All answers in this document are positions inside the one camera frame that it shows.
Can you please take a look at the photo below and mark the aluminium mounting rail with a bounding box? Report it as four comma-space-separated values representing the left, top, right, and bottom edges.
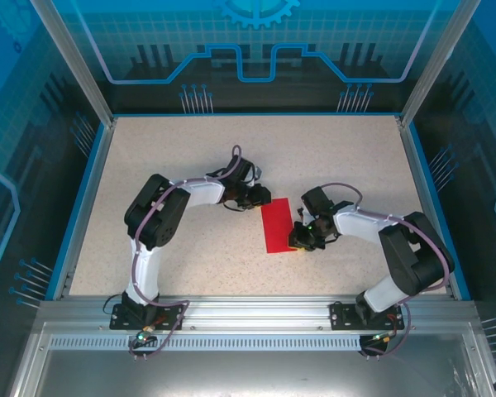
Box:
38, 294, 479, 332

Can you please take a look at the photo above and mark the blue table border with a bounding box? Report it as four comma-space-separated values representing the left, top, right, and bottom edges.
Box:
44, 110, 474, 302

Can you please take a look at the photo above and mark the aluminium frame post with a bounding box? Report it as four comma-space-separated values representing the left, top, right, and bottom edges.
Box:
29, 0, 117, 127
398, 0, 472, 127

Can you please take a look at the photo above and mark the blue printed side wall panel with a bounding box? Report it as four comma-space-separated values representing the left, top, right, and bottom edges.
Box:
0, 0, 108, 319
408, 0, 496, 332

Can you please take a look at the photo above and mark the grey sheet metal tray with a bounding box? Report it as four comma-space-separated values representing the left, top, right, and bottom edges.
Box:
7, 321, 496, 397

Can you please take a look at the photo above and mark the cable connector with green light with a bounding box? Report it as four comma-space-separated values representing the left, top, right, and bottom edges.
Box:
365, 330, 398, 347
135, 324, 157, 345

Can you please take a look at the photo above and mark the blue printed gear wall panel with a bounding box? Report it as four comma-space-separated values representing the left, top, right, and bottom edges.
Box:
49, 0, 451, 116

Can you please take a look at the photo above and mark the slotted metal cable duct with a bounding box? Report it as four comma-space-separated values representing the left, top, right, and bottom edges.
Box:
48, 335, 367, 351

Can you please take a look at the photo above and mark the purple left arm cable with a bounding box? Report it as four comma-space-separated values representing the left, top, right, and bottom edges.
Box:
127, 144, 243, 360

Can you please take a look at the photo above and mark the aluminium table side rail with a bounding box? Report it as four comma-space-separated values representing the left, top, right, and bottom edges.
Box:
51, 117, 117, 301
398, 117, 460, 301

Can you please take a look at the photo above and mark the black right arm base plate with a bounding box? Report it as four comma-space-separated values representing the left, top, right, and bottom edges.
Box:
329, 300, 405, 331

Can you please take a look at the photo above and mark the red paper sheet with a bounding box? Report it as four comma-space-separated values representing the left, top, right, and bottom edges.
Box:
260, 198, 297, 254

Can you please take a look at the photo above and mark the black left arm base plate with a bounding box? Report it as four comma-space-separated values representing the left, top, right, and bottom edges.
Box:
109, 303, 186, 331

